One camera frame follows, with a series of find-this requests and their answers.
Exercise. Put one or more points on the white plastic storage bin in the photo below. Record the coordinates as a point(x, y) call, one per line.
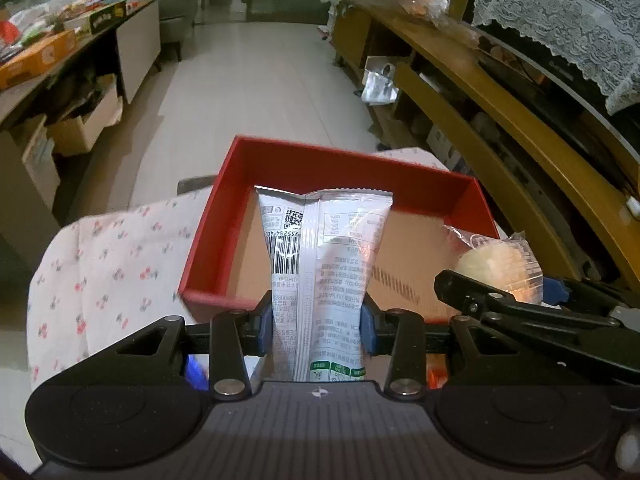
point(37, 156)

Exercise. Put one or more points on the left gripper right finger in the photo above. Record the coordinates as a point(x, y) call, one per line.
point(377, 328)

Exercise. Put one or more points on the grey sofa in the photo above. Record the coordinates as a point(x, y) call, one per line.
point(177, 18)

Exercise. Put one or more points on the white coffee table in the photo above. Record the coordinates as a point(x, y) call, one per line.
point(128, 50)

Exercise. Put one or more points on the orange snack box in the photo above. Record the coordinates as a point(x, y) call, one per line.
point(37, 59)

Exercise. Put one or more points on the silver foil bag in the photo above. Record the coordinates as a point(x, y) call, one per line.
point(378, 87)

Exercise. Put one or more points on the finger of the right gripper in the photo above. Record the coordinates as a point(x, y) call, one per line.
point(462, 293)
point(568, 294)

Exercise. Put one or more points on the white cardboard storage box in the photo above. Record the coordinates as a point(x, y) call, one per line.
point(77, 131)

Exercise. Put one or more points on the cherry print tablecloth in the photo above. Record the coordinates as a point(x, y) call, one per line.
point(129, 385)

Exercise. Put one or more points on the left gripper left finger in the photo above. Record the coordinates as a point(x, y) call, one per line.
point(256, 328)

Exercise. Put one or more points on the round pastry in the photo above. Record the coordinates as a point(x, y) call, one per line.
point(508, 264)

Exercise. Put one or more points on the white silver snack packet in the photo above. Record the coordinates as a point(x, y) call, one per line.
point(322, 247)

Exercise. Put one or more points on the red cardboard box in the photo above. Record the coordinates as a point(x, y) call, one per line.
point(228, 265)

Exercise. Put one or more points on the white lace cloth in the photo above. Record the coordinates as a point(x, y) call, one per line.
point(599, 37)

